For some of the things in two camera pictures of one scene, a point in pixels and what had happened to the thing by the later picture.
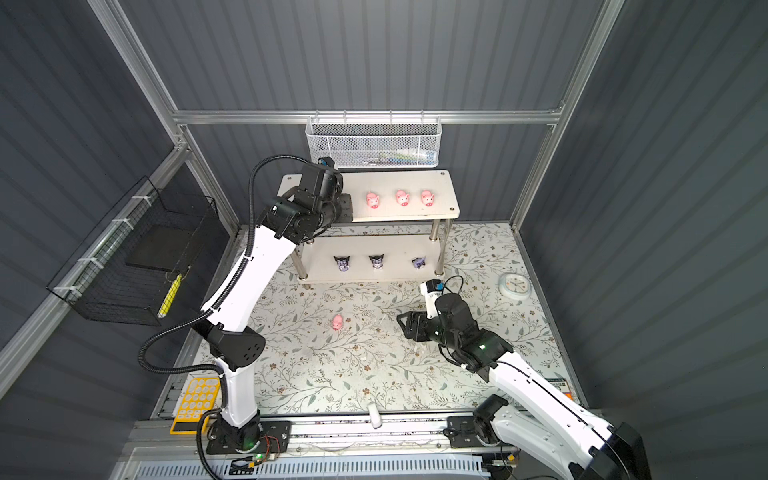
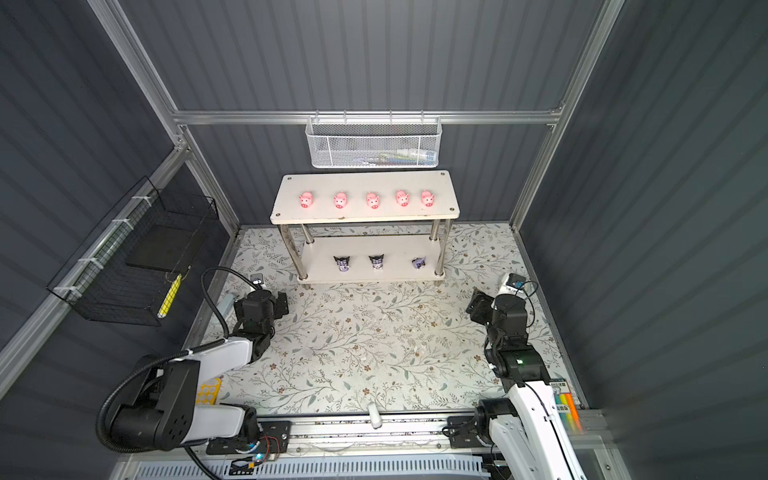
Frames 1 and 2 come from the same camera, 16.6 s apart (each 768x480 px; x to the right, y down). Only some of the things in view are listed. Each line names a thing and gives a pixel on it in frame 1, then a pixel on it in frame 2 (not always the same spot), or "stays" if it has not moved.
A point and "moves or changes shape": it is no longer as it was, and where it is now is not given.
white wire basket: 375,138 stays
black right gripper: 417,320 to 480,305
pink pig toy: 372,200 stays
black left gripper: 343,200 to 279,305
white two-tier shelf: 399,228 stays
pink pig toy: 427,198 stays
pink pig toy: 402,198 stays
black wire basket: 131,269 stays
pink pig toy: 337,322 moves or changes shape
